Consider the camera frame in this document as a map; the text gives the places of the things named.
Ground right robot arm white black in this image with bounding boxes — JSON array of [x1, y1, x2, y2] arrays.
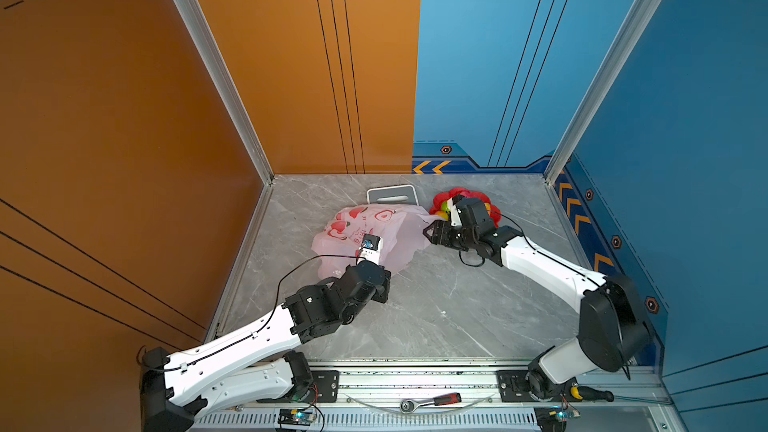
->
[[423, 196, 655, 401]]

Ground right green circuit board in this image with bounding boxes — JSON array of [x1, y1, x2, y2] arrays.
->
[[534, 408, 581, 432]]

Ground white grey tissue box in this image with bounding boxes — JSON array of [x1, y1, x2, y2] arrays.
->
[[366, 184, 419, 206]]

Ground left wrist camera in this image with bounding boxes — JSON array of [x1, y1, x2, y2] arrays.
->
[[357, 234, 382, 265]]

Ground left green circuit board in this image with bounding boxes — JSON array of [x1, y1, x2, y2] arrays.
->
[[276, 408, 321, 431]]

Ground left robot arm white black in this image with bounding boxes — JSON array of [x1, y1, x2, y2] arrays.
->
[[137, 260, 391, 431]]

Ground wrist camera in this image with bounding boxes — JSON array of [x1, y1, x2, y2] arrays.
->
[[448, 203, 462, 227], [357, 234, 382, 265]]

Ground red handled ratchet wrench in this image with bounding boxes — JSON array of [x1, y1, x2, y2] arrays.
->
[[399, 392, 462, 414]]

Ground left aluminium corner post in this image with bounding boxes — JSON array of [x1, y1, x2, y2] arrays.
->
[[173, 0, 274, 186]]

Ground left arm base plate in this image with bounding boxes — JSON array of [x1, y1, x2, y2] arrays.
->
[[301, 369, 340, 404]]

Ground red flower-shaped plate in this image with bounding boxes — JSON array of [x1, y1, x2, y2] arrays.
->
[[429, 187, 502, 226]]

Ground yellow black screwdriver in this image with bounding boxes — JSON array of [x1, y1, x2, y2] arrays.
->
[[570, 385, 615, 402]]

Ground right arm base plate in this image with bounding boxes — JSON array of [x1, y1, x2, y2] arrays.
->
[[496, 370, 578, 402]]

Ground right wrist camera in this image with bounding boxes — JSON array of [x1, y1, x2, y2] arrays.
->
[[448, 203, 462, 227]]

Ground aluminium corner post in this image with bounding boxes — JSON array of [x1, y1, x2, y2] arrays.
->
[[173, 0, 274, 186], [543, 0, 663, 186]]

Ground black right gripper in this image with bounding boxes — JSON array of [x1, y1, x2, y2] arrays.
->
[[422, 219, 478, 251]]

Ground pink printed plastic bag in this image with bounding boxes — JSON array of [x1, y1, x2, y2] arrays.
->
[[312, 204, 441, 279]]

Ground green circuit board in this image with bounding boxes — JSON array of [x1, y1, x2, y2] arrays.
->
[[276, 408, 321, 431], [534, 408, 581, 432]]

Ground aluminium front rail frame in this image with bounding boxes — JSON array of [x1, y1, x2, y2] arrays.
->
[[189, 359, 685, 431]]

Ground right aluminium corner post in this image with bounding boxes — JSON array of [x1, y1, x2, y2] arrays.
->
[[543, 0, 663, 186]]

